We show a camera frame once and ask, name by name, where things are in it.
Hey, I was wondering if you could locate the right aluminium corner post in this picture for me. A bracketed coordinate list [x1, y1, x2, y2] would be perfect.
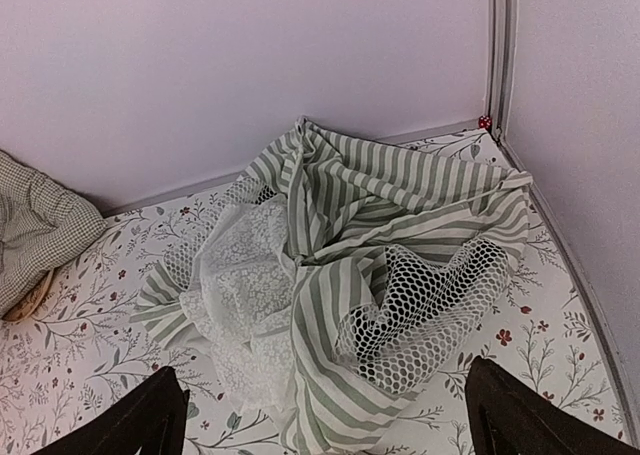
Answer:
[485, 0, 518, 145]

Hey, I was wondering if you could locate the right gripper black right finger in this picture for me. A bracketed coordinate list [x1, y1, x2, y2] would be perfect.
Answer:
[465, 356, 639, 455]

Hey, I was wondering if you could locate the small red die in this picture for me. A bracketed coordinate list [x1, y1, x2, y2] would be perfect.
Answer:
[478, 116, 492, 129]

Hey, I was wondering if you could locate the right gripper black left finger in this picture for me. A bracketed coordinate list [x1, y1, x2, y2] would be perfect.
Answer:
[38, 366, 190, 455]

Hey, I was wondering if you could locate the green striped pet tent fabric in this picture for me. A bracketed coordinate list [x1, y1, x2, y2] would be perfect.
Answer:
[132, 118, 531, 454]

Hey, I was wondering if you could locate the green checkered cushion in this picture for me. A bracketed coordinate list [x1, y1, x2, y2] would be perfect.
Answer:
[1, 152, 106, 319]

